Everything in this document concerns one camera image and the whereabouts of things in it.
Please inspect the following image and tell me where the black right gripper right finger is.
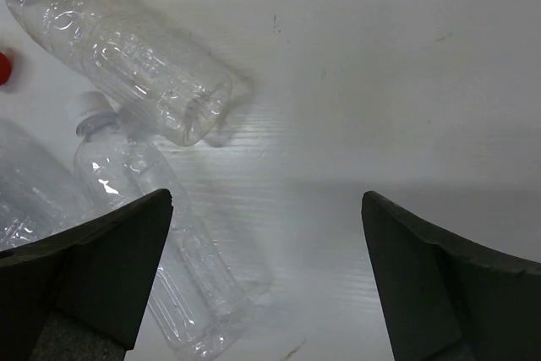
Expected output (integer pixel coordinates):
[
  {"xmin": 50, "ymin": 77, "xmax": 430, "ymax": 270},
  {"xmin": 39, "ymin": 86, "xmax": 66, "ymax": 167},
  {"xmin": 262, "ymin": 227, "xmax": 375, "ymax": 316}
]
[{"xmin": 362, "ymin": 191, "xmax": 540, "ymax": 360}]

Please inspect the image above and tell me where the red cap juice bottle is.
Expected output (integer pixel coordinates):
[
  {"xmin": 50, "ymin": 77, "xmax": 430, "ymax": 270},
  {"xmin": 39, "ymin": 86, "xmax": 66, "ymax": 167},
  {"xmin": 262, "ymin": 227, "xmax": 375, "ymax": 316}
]
[{"xmin": 0, "ymin": 52, "xmax": 13, "ymax": 85}]

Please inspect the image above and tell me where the clear bottle white cap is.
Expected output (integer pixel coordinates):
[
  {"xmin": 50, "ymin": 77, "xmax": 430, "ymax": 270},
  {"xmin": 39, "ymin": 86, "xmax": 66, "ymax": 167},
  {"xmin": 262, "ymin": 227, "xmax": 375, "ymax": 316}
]
[{"xmin": 67, "ymin": 91, "xmax": 254, "ymax": 353}]

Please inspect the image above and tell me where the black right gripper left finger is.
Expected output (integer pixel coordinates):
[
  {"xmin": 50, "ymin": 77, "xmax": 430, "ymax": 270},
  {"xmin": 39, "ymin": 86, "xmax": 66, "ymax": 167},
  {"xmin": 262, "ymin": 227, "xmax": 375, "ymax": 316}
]
[{"xmin": 1, "ymin": 189, "xmax": 172, "ymax": 360}]

